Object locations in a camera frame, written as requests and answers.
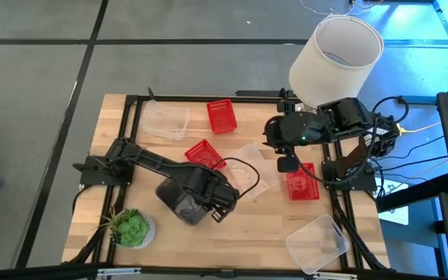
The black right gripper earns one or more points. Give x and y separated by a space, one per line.
284 134

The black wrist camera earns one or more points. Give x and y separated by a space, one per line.
219 216
288 164

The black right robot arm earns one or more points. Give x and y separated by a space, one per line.
344 116

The yellow power plug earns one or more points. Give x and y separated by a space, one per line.
399 129

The green succulent in white pot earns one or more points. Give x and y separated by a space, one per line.
132 229

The black diagonal beam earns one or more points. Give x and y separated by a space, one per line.
414 192

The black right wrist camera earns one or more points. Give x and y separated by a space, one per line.
288 164

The clear plastic bin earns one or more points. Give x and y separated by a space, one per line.
315 245
163 120
263 175

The red plastic mesh basket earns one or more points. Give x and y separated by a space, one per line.
221 116
303 186
202 153

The black aluminium table frame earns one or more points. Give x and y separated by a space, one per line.
193 98

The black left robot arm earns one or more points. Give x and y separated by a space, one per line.
158 163

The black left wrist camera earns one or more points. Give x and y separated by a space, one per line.
219 216

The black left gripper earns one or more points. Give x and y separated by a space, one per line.
226 198

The black rail with silver brackets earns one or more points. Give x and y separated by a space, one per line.
33 272

